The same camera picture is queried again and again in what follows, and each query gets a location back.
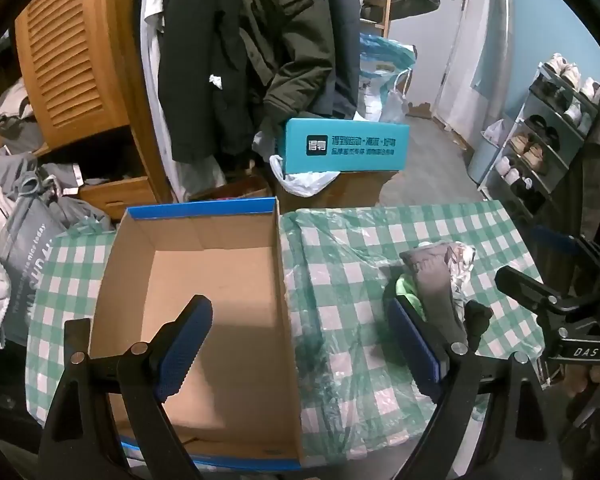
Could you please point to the brown cardboard box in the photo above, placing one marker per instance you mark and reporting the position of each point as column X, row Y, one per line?
column 360, row 187

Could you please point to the green white checked tablecloth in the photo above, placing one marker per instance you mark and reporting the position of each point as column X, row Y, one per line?
column 350, row 260

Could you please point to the grey clothes pile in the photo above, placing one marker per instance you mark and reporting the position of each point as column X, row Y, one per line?
column 15, row 110

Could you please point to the grey shoe rack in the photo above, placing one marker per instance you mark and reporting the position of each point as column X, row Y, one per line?
column 545, row 160

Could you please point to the teal printed box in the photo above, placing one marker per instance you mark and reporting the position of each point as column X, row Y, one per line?
column 345, row 145

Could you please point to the wooden louvered cabinet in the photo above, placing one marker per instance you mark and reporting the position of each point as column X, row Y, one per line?
column 70, row 60

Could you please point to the cardboard shoe box blue rim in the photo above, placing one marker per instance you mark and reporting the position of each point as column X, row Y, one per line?
column 220, row 285

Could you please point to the green sock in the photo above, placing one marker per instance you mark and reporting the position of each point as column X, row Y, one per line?
column 407, row 287

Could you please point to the group of shoes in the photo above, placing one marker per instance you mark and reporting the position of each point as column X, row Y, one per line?
column 530, row 150

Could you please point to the person's right hand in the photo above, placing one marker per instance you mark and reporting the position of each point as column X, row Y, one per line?
column 597, row 379

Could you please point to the wooden drawer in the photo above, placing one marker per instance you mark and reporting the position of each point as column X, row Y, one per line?
column 115, row 197

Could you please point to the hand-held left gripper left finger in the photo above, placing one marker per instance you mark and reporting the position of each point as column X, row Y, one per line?
column 185, row 350

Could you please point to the grey hoodie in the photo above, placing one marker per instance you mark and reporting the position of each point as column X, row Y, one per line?
column 15, row 175

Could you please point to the grey printed tote bag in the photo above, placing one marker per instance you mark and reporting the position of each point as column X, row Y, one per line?
column 30, row 270

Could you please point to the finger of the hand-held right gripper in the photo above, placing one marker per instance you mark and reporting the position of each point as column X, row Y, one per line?
column 522, row 285
column 555, row 241

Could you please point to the open cardboard box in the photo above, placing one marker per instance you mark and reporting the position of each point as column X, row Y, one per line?
column 230, row 191

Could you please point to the light blue trash bin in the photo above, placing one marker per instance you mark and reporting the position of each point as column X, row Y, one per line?
column 485, row 160

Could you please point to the wooden rack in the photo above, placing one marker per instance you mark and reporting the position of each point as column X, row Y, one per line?
column 375, row 10

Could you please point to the black hanging jacket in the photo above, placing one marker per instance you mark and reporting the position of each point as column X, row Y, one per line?
column 200, row 60

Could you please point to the white door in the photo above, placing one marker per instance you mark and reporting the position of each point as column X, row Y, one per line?
column 480, row 35

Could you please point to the black sock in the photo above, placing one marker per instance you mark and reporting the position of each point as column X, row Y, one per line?
column 477, row 317

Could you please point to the white plastic bag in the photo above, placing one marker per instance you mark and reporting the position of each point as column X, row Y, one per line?
column 300, row 180

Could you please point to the blue plastic bag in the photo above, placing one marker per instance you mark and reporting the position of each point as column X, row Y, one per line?
column 380, row 55

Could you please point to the clear plastic bag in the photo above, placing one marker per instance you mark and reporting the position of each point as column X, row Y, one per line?
column 395, row 102

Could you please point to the navy hanging coat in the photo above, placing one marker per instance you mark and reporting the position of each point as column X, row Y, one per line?
column 337, row 20

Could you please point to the olive green hanging jacket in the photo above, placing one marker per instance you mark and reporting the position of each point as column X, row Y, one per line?
column 290, row 35

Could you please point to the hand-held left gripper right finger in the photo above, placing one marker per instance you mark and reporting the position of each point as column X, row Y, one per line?
column 415, row 350

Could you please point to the white blue striped sock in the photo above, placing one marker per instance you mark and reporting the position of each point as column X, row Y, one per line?
column 462, row 260

